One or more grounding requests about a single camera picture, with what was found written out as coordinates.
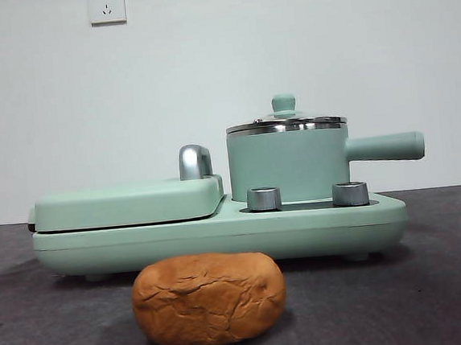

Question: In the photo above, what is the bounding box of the glass pot lid green knob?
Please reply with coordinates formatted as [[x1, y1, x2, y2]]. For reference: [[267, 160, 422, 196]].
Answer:
[[222, 88, 348, 137]]

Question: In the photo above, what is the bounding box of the brown potato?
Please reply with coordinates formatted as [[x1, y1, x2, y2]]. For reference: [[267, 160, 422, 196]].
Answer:
[[127, 245, 291, 345]]

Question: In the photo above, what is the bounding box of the mint green steamer pot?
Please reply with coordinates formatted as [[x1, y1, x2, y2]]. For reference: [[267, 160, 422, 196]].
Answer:
[[224, 111, 430, 206]]

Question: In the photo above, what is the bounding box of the silver control knob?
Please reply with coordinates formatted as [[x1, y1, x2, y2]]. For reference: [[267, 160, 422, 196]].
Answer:
[[330, 179, 371, 209], [245, 184, 284, 213]]

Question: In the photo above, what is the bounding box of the mint green griddle cover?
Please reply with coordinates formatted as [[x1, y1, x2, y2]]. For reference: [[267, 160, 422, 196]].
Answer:
[[24, 171, 228, 236]]

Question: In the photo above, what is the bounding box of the mint green breakfast maker base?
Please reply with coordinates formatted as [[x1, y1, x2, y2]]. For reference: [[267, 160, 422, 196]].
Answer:
[[30, 178, 412, 288]]

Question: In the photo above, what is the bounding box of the silver griddle cover handle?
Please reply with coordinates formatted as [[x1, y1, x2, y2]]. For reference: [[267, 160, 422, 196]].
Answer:
[[176, 142, 216, 182]]

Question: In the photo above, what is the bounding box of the white wall socket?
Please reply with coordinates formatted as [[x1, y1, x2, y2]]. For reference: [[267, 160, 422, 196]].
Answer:
[[86, 0, 128, 26]]

